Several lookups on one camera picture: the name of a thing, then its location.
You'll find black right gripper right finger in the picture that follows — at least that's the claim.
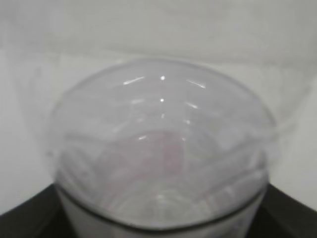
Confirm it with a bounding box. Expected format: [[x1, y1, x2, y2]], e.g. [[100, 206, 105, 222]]
[[247, 184, 317, 238]]

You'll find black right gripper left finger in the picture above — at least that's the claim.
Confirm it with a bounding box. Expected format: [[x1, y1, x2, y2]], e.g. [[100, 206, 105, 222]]
[[0, 185, 77, 238]]

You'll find clear red-label water bottle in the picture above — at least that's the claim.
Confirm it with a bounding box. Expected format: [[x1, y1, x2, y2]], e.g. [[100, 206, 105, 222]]
[[46, 59, 277, 238]]

